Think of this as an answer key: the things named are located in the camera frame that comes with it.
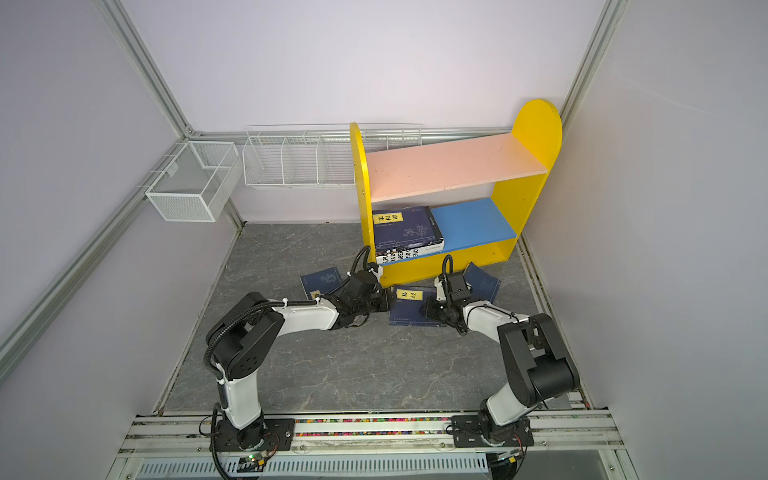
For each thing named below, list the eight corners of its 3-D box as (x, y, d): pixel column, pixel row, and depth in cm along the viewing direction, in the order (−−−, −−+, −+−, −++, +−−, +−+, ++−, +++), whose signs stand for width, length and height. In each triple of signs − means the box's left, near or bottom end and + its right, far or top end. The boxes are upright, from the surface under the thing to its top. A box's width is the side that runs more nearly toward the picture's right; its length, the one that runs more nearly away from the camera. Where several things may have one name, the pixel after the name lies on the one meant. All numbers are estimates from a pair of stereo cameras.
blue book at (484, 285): (468, 301, 101) (470, 295, 97) (462, 270, 109) (464, 263, 106) (499, 301, 100) (503, 295, 97) (492, 270, 109) (495, 263, 105)
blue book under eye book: (307, 300, 101) (305, 296, 99) (302, 280, 106) (300, 276, 104) (343, 287, 104) (342, 283, 102) (336, 269, 109) (335, 265, 107)
